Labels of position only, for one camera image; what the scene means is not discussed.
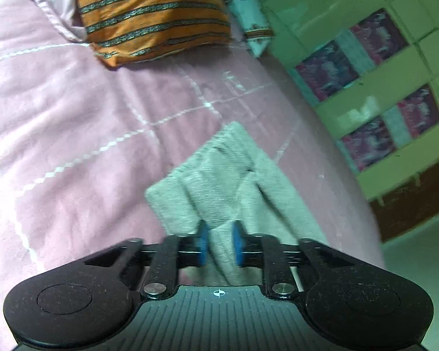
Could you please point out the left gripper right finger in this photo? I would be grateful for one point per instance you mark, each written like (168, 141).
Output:
(274, 259)

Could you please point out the upper left red poster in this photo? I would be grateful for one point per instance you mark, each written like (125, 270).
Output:
(379, 36)

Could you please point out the cream wardrobe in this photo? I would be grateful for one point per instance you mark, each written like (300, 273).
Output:
(304, 26)

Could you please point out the orange striped pillow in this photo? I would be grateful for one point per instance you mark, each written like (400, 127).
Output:
(128, 31)

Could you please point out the red poster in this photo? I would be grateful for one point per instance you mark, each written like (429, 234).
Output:
(379, 36)
(419, 111)
(327, 71)
(369, 144)

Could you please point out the lower right red poster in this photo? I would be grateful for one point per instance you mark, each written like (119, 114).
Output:
(369, 144)

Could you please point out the upper right red poster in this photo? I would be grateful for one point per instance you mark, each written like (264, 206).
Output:
(419, 111)

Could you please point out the grey-green sweatpants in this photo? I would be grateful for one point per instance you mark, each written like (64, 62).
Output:
(230, 178)

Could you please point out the lower left red poster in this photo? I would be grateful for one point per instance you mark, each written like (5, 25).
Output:
(327, 71)

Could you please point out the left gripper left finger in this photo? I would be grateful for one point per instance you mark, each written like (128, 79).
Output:
(164, 261)

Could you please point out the light blue patterned pillow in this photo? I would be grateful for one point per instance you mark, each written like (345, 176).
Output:
(256, 27)

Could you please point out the pink checked bedspread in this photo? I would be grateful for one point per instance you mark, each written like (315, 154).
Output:
(80, 144)

